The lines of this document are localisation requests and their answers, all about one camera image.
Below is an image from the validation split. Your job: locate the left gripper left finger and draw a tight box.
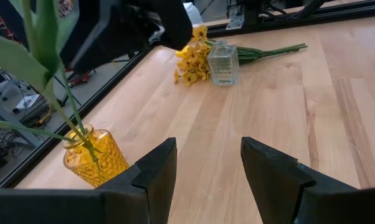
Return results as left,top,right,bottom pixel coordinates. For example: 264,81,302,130
95,137,178,224

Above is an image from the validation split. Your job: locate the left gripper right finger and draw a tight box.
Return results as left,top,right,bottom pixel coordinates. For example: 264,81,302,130
240,136,361,224

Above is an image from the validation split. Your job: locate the yellow artificial flower bunch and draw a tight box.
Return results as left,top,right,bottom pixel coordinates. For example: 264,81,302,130
187,25,308,62
174,46,308,87

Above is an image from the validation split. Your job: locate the yellow artificial tulip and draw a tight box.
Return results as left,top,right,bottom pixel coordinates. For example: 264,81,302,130
174,43,308,60

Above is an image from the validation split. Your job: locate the red artificial tulip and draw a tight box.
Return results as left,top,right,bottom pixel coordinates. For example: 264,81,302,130
19,0,88,138
0,118,79,142
0,30,79,138

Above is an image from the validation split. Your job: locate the clear glass vase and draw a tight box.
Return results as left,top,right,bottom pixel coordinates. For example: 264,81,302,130
207,39,240,86

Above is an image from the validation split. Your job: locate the amber glass vase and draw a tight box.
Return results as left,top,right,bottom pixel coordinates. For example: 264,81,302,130
62,123,130,189

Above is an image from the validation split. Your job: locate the black computer tower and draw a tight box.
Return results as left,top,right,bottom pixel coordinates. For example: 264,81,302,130
60,0,163,75

